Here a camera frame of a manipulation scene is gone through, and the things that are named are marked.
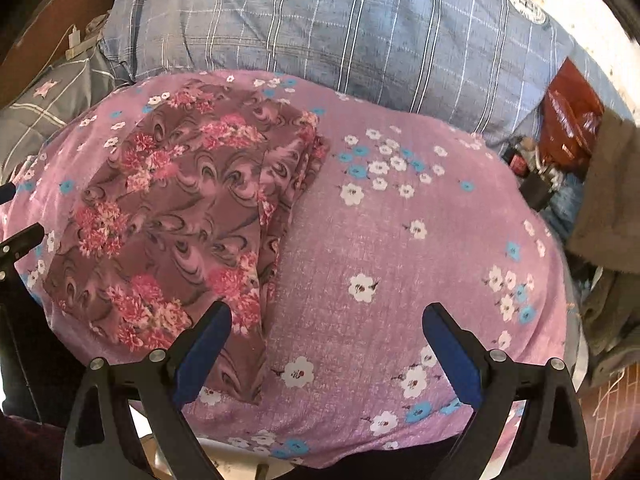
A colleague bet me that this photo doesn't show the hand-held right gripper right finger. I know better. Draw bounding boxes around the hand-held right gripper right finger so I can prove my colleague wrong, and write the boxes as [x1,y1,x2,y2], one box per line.
[421,302,592,480]

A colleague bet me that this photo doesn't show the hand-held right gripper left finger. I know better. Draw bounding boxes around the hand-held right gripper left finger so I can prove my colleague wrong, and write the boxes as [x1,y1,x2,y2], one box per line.
[60,300,233,480]

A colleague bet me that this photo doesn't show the maroon floral cloth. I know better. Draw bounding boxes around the maroon floral cloth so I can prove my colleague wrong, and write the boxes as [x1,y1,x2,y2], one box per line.
[42,80,332,407]

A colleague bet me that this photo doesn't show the grey plaid star cloth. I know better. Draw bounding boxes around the grey plaid star cloth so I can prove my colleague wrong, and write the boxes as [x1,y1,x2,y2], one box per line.
[0,52,133,183]

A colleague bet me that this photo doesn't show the pink flower-print cloth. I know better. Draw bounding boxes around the pink flower-print cloth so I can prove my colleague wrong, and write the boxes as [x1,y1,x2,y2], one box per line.
[0,69,573,467]

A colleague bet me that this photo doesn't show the white charger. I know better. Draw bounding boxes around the white charger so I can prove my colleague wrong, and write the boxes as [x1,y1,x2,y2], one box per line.
[65,27,88,58]

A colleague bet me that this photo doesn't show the brown wooden board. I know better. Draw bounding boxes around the brown wooden board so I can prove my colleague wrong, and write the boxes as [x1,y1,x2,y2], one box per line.
[0,0,151,108]

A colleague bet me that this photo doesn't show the black box-shaped object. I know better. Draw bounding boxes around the black box-shaped object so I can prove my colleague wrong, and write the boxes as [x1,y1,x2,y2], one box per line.
[520,167,557,211]

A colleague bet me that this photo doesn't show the blue denim cloth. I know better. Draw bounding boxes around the blue denim cloth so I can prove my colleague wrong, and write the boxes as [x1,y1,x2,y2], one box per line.
[547,172,588,241]

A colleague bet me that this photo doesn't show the olive brown cloth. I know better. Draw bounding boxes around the olive brown cloth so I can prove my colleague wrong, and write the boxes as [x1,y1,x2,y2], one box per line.
[566,109,640,388]

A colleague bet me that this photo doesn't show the red orange packet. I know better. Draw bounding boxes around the red orange packet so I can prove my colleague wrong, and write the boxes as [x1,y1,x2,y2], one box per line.
[542,57,607,173]

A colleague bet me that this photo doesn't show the blue checked pillow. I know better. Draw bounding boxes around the blue checked pillow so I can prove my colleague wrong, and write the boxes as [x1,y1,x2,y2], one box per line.
[99,0,628,148]

